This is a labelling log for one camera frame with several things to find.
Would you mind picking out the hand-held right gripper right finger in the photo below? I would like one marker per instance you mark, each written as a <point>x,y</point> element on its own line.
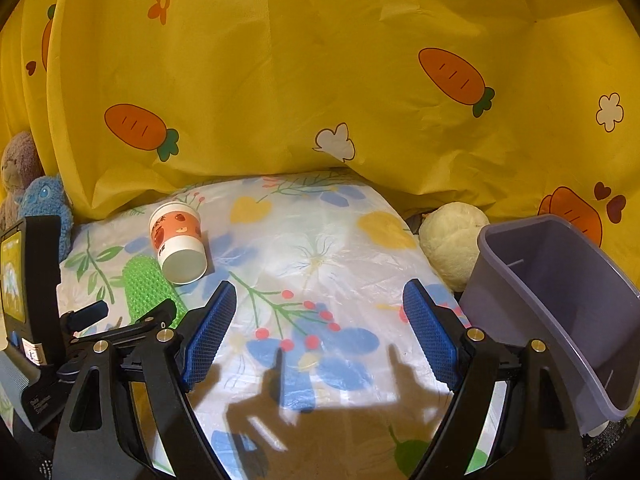
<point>430,335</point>

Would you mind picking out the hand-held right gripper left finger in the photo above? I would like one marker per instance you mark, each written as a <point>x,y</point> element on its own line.
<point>210,330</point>

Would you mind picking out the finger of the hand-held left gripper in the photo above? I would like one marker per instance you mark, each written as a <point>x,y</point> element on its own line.
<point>85,315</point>
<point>150,320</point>

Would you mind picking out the green foam net sleeve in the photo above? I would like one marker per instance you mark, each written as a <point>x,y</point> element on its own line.
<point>145,280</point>

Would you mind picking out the purple plastic bin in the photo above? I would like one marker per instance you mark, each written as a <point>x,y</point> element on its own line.
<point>545,285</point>

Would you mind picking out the orange print paper cup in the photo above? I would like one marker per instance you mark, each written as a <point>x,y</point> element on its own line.
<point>177,245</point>

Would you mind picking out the blue plush toy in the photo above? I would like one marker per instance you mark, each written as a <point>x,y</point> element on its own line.
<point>45,200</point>

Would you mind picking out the cream plush toy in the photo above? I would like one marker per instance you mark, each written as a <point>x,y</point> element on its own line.
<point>450,240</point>

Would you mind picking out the brown plush toy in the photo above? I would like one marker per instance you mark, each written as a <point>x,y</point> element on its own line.
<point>17,170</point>

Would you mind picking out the floral plastic sheet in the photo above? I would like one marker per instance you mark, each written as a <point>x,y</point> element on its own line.
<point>325,260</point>

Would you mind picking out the yellow carrot print cloth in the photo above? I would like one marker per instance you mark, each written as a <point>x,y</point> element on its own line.
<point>300,85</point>

